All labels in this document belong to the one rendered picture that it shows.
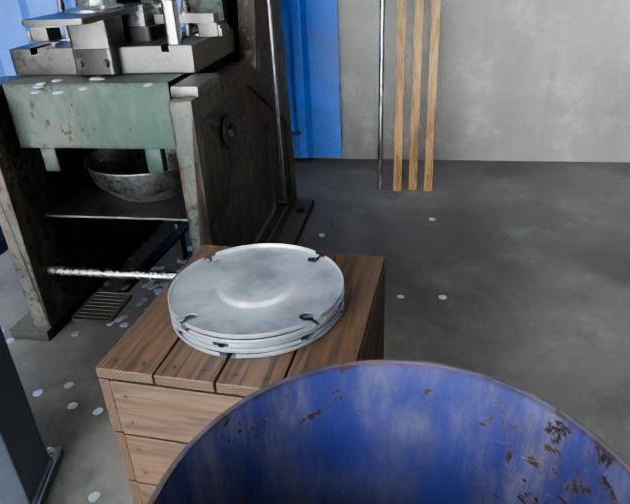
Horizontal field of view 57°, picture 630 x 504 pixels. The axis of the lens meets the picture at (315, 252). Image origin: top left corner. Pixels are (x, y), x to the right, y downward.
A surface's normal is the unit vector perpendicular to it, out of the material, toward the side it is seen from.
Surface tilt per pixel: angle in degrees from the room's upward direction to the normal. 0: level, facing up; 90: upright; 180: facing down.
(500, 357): 0
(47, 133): 90
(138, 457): 90
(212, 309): 0
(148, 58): 90
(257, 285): 0
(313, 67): 90
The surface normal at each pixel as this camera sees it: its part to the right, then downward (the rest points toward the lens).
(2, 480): 0.76, 0.27
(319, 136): -0.18, 0.47
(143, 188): 0.08, 0.68
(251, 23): -0.18, 0.20
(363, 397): 0.07, 0.44
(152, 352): -0.05, -0.88
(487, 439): -0.58, 0.37
